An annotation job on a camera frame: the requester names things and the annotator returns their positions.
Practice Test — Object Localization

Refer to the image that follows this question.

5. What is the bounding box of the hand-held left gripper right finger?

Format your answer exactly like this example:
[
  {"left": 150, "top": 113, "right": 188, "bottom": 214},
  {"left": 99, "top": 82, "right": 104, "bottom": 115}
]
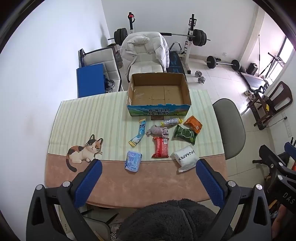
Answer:
[{"left": 195, "top": 159, "right": 272, "bottom": 241}]

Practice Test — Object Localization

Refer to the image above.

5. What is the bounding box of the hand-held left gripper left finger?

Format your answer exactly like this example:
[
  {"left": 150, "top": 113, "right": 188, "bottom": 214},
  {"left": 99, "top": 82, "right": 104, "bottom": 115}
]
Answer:
[{"left": 26, "top": 159, "right": 103, "bottom": 241}]

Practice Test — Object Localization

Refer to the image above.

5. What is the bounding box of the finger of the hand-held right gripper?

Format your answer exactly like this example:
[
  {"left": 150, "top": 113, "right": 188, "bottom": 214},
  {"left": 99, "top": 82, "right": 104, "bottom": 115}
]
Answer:
[
  {"left": 284, "top": 142, "right": 296, "bottom": 164},
  {"left": 258, "top": 145, "right": 285, "bottom": 172}
]

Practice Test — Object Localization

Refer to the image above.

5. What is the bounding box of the white soft pouch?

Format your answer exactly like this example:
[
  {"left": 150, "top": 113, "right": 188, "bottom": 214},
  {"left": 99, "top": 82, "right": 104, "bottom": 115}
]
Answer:
[{"left": 170, "top": 144, "right": 200, "bottom": 173}]

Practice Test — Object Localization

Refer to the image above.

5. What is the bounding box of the light blue tissue packet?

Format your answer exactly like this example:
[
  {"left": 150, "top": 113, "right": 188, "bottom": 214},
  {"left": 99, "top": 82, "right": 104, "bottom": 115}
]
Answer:
[{"left": 125, "top": 150, "right": 142, "bottom": 172}]

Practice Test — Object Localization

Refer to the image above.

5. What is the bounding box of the green wipes packet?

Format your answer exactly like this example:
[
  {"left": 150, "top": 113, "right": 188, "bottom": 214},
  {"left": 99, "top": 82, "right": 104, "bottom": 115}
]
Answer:
[{"left": 173, "top": 125, "right": 197, "bottom": 145}]

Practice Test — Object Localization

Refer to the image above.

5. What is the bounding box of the red snack packet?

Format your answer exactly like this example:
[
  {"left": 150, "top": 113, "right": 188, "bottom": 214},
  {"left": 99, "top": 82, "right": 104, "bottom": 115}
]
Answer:
[{"left": 151, "top": 137, "right": 170, "bottom": 159}]

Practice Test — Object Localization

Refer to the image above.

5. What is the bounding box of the orange snack packet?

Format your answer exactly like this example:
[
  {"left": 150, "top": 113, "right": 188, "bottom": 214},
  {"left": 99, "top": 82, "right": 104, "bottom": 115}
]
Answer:
[{"left": 183, "top": 115, "right": 203, "bottom": 134}]

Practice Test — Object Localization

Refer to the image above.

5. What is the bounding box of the silver scrubber with yellow end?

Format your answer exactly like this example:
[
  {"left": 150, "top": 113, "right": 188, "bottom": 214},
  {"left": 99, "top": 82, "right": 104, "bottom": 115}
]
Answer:
[{"left": 161, "top": 117, "right": 183, "bottom": 127}]

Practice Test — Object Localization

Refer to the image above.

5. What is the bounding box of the long blue white snack packet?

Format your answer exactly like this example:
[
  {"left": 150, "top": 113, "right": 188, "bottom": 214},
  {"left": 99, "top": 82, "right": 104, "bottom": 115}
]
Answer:
[{"left": 129, "top": 119, "right": 147, "bottom": 147}]

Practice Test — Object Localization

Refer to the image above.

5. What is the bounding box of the grey cloth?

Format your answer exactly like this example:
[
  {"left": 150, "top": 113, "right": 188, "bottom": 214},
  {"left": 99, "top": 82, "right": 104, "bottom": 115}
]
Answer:
[{"left": 146, "top": 124, "right": 169, "bottom": 139}]

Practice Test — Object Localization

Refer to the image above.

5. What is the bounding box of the cardboard box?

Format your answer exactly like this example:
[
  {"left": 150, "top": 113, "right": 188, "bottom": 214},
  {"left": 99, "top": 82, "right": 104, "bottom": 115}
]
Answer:
[{"left": 126, "top": 72, "right": 192, "bottom": 116}]

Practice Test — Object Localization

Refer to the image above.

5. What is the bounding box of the person's right forearm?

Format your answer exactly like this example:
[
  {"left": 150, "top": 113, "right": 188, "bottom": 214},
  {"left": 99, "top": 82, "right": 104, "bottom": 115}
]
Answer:
[{"left": 273, "top": 205, "right": 288, "bottom": 241}]

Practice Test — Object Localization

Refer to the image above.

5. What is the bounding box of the grey office chair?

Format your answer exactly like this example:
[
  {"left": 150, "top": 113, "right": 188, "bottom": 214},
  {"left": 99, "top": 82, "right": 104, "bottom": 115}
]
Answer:
[{"left": 212, "top": 98, "right": 246, "bottom": 160}]

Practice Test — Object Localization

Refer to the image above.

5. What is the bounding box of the dark wooden rack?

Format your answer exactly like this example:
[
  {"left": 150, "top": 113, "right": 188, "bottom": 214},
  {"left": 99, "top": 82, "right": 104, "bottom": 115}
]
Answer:
[{"left": 250, "top": 81, "right": 294, "bottom": 130}]

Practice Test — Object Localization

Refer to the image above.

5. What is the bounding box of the person's dark fleece garment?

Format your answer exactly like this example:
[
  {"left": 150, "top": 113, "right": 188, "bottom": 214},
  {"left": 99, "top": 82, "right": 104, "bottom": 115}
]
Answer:
[{"left": 116, "top": 198, "right": 234, "bottom": 241}]

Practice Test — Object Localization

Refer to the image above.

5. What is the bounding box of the dark flat board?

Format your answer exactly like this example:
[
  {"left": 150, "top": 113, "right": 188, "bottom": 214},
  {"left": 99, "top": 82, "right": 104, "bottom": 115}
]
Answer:
[{"left": 239, "top": 72, "right": 266, "bottom": 88}]

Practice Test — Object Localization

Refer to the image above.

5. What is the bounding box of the black box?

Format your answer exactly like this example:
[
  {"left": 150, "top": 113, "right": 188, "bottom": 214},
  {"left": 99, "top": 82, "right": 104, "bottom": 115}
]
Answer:
[{"left": 246, "top": 63, "right": 258, "bottom": 76}]

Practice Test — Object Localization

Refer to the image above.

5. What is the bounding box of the window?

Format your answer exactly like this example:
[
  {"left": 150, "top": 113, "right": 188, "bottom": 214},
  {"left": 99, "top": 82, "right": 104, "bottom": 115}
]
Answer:
[{"left": 280, "top": 37, "right": 296, "bottom": 66}]

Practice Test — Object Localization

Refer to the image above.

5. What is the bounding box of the chrome dumbbell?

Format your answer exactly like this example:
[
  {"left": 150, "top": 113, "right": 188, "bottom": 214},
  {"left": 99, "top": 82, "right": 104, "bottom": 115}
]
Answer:
[{"left": 194, "top": 71, "right": 207, "bottom": 84}]

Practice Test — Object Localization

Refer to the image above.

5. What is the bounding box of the blue folder on chair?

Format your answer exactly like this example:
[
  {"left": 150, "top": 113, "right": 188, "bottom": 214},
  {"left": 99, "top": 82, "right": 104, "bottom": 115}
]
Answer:
[{"left": 76, "top": 63, "right": 107, "bottom": 98}]

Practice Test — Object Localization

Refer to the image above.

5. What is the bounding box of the short barbell with black plates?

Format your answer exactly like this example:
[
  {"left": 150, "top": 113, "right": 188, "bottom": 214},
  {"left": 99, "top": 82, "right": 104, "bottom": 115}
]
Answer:
[{"left": 205, "top": 55, "right": 241, "bottom": 71}]

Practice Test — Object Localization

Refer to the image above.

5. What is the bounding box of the black blue weight bench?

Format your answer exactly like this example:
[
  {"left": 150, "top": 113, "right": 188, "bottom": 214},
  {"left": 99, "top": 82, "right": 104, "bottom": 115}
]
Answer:
[{"left": 167, "top": 42, "right": 189, "bottom": 75}]

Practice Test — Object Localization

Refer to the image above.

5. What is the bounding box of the white quilted chair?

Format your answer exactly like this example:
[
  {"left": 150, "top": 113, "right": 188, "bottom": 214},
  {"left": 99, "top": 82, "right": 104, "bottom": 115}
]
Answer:
[{"left": 79, "top": 47, "right": 122, "bottom": 92}]

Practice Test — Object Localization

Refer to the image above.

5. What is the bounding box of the clear water jug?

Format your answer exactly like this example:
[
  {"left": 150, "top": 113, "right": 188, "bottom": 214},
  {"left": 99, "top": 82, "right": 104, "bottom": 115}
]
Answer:
[{"left": 115, "top": 50, "right": 123, "bottom": 69}]

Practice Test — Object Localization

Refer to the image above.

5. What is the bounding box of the white padded armchair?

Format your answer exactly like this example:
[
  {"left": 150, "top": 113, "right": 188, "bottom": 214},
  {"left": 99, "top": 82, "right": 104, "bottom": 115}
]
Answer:
[{"left": 128, "top": 52, "right": 167, "bottom": 79}]

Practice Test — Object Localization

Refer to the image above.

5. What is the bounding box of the white squat rack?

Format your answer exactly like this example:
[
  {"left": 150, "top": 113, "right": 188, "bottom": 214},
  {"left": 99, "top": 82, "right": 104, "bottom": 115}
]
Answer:
[{"left": 128, "top": 11, "right": 197, "bottom": 75}]

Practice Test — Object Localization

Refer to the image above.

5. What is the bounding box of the white down jacket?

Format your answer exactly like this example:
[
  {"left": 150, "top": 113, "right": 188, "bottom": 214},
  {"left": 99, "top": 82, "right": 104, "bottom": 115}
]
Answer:
[{"left": 120, "top": 31, "right": 170, "bottom": 82}]

